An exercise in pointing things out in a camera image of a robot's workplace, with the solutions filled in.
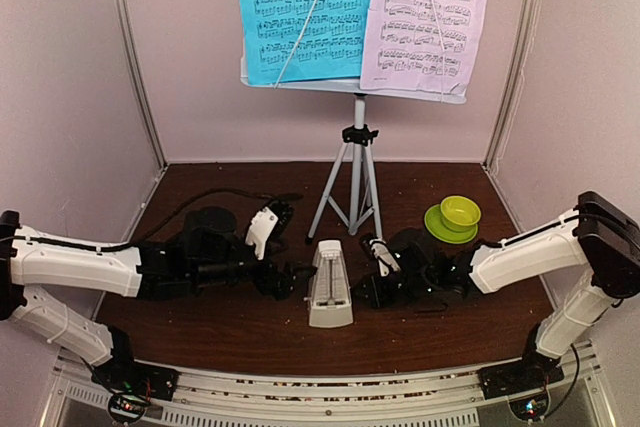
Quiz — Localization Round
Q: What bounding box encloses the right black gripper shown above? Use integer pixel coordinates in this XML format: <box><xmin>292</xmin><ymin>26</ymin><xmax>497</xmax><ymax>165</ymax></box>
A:
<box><xmin>349</xmin><ymin>271</ymin><xmax>434</xmax><ymax>312</ymax></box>

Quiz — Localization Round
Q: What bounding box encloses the white metronome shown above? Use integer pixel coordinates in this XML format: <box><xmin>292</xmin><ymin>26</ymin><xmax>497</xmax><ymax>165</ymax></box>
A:
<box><xmin>306</xmin><ymin>240</ymin><xmax>354</xmax><ymax>329</ymax></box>

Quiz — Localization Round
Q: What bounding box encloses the white perforated music stand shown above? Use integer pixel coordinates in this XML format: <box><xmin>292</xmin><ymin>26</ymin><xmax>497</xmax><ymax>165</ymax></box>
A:
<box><xmin>240</xmin><ymin>54</ymin><xmax>466</xmax><ymax>243</ymax></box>

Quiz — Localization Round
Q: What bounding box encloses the lilac sheet music page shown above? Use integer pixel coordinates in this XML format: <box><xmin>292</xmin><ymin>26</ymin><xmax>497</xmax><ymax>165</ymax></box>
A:
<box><xmin>359</xmin><ymin>0</ymin><xmax>487</xmax><ymax>104</ymax></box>

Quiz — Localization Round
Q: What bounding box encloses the blue sheet music page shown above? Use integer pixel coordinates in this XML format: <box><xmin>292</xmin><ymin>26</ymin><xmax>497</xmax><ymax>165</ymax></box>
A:
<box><xmin>239</xmin><ymin>0</ymin><xmax>370</xmax><ymax>86</ymax></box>

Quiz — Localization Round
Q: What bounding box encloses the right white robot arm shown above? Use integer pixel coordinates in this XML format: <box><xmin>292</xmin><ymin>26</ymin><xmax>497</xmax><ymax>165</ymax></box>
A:
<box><xmin>351</xmin><ymin>191</ymin><xmax>639</xmax><ymax>398</ymax></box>

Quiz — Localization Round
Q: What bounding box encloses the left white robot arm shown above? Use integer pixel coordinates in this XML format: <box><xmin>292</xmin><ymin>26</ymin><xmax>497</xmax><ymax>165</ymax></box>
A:
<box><xmin>1</xmin><ymin>198</ymin><xmax>317</xmax><ymax>398</ymax></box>

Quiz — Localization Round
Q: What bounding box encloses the green saucer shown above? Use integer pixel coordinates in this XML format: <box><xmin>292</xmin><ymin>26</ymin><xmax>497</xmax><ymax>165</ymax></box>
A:
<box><xmin>424</xmin><ymin>205</ymin><xmax>479</xmax><ymax>245</ymax></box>

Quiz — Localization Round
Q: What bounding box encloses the green bowl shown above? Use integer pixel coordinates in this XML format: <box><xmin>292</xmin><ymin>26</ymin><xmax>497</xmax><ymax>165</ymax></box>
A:
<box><xmin>440</xmin><ymin>195</ymin><xmax>482</xmax><ymax>232</ymax></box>

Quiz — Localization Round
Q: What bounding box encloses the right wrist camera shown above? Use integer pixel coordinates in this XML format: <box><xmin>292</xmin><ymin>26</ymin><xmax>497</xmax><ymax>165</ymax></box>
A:
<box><xmin>360</xmin><ymin>233</ymin><xmax>401</xmax><ymax>277</ymax></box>

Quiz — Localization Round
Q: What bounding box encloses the front aluminium rail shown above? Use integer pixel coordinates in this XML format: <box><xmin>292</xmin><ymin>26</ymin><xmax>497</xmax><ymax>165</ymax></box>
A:
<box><xmin>49</xmin><ymin>339</ymin><xmax>601</xmax><ymax>427</ymax></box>

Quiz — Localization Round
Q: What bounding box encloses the right aluminium frame post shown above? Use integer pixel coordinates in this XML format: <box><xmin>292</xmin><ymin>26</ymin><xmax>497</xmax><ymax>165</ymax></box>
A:
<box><xmin>484</xmin><ymin>0</ymin><xmax>541</xmax><ymax>175</ymax></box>

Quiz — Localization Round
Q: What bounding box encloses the aluminium frame post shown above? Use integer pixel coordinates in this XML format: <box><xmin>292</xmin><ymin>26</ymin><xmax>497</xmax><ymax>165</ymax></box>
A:
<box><xmin>484</xmin><ymin>0</ymin><xmax>541</xmax><ymax>175</ymax></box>
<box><xmin>114</xmin><ymin>0</ymin><xmax>168</xmax><ymax>169</ymax></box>

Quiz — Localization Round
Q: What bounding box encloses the left aluminium frame post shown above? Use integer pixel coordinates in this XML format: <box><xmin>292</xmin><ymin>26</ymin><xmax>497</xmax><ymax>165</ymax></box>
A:
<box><xmin>114</xmin><ymin>0</ymin><xmax>168</xmax><ymax>169</ymax></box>

